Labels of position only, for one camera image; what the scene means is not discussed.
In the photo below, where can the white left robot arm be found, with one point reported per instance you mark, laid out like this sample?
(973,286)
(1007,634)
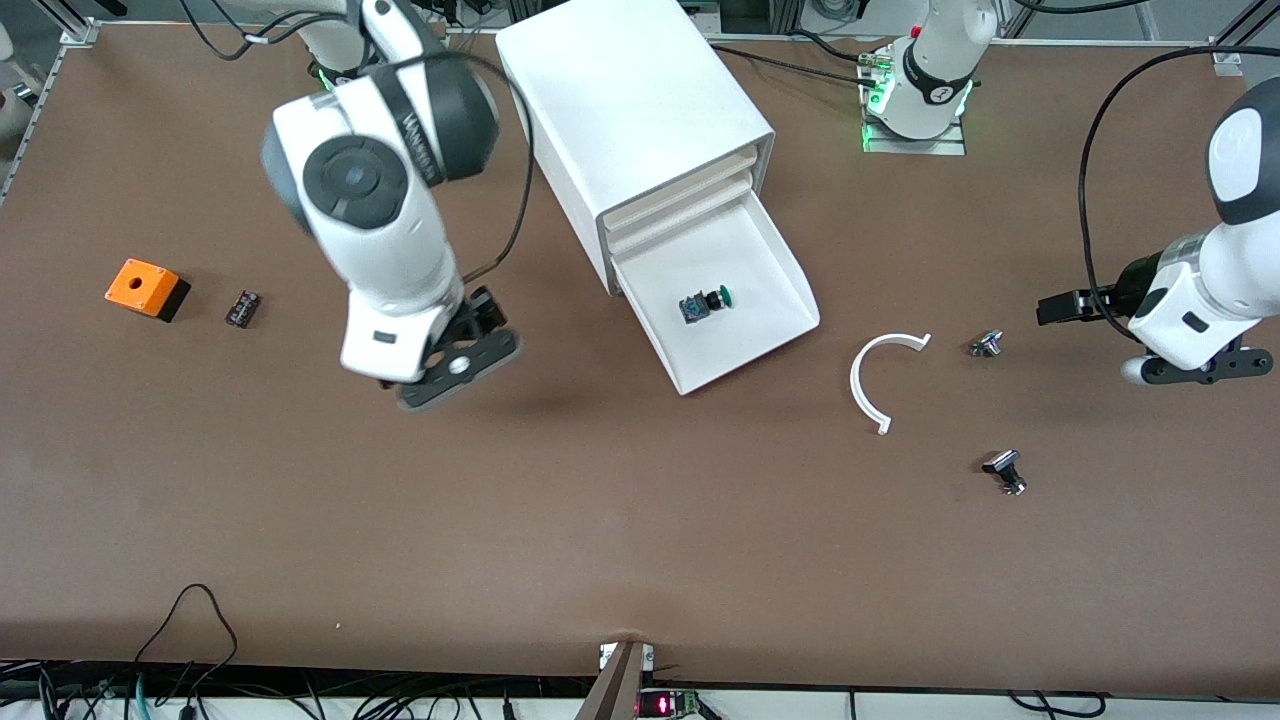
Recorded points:
(1210,290)

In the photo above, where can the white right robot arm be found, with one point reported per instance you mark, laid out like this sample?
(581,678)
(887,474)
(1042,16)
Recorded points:
(400,250)

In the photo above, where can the device with red display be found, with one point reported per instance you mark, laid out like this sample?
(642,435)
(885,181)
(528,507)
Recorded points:
(665,705)

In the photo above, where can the small black connector block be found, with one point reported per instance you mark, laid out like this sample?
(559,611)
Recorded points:
(243,308)

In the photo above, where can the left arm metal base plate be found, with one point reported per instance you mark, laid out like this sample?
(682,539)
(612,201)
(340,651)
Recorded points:
(920,147)

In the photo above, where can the orange button enclosure box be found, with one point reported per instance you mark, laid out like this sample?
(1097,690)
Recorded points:
(140,285)

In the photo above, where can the white drawer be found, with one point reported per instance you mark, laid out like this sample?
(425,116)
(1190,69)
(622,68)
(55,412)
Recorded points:
(680,190)
(680,208)
(740,340)

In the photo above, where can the brown grey camera post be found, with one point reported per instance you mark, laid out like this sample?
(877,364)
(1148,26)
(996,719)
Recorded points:
(615,690)

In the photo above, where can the white drawer cabinet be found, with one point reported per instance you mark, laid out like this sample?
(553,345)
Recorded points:
(620,90)

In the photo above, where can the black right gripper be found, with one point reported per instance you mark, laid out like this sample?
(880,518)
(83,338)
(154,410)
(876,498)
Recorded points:
(478,313)

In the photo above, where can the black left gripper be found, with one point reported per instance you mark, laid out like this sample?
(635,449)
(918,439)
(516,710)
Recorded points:
(1128,287)

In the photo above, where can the small silver metal part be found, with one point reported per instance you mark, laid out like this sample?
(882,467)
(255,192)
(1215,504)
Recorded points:
(985,345)

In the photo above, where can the black and silver knob part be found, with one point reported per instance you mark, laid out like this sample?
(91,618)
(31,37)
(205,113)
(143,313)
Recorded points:
(1005,472)

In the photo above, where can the green push button switch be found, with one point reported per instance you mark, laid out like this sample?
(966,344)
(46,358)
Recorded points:
(705,303)

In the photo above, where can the white curved plastic strip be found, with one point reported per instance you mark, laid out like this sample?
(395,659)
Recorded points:
(855,385)

